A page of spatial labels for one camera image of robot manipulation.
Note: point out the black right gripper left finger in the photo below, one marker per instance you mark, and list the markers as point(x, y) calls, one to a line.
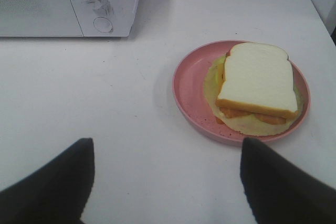
point(55, 193)

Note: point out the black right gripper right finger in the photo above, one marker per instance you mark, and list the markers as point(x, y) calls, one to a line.
point(279, 192)

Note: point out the pink round plate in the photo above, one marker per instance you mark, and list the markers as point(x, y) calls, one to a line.
point(188, 92)

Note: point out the white bread sandwich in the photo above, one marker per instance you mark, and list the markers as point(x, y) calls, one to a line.
point(251, 90)

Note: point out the round door release button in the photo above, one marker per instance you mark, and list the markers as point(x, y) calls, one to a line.
point(102, 25)

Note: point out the white microwave door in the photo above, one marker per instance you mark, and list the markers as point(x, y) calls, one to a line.
point(38, 18)

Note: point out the white microwave oven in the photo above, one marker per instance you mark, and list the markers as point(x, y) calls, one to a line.
point(105, 3)

